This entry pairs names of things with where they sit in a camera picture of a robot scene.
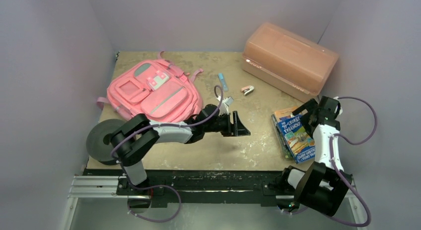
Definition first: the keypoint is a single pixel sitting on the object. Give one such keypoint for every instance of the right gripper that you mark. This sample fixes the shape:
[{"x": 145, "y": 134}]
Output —
[{"x": 309, "y": 108}]

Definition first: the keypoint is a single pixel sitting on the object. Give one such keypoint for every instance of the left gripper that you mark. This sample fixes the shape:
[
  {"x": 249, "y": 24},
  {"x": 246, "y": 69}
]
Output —
[{"x": 237, "y": 129}]

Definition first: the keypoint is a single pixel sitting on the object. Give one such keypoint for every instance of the blue treehouse book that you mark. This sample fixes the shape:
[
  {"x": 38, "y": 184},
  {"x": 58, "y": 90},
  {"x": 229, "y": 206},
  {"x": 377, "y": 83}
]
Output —
[{"x": 298, "y": 142}]

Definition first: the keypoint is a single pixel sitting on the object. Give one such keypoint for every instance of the pink backpack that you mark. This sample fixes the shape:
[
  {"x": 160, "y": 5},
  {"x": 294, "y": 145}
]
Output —
[{"x": 156, "y": 88}]

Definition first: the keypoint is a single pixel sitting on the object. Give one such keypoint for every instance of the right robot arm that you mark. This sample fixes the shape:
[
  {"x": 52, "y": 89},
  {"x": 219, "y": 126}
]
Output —
[{"x": 325, "y": 184}]

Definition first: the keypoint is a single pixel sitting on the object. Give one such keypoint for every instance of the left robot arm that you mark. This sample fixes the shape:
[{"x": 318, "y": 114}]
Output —
[{"x": 132, "y": 141}]

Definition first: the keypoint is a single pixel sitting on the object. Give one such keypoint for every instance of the orange book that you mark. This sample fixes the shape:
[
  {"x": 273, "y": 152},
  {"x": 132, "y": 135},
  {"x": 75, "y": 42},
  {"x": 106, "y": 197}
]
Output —
[{"x": 284, "y": 114}]

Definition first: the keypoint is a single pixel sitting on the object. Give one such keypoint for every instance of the pink mini stapler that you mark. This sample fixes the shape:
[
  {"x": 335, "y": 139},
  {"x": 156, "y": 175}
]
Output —
[{"x": 247, "y": 90}]

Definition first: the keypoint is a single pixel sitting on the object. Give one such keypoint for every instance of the orange plastic storage box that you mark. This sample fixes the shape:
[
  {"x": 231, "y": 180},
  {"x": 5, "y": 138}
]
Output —
[{"x": 287, "y": 61}]

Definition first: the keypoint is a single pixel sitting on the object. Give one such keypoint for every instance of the green book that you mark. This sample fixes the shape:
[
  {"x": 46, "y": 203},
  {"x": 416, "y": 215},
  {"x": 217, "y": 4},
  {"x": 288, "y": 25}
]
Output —
[{"x": 285, "y": 152}]

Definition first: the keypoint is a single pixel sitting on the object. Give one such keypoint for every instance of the blue highlighter pen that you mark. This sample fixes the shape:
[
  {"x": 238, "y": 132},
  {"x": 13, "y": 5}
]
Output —
[{"x": 223, "y": 82}]

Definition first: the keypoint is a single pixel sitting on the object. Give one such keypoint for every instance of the grey tape roll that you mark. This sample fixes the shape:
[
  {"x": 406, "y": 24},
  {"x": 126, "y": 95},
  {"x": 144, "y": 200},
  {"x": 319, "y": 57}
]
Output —
[{"x": 98, "y": 144}]

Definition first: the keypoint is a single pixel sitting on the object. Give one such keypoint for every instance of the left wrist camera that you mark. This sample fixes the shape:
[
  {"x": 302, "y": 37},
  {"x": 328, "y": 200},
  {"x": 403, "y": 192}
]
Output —
[{"x": 226, "y": 102}]

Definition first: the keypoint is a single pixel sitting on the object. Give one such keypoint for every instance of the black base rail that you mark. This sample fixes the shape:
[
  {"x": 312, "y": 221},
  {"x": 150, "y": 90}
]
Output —
[{"x": 162, "y": 187}]

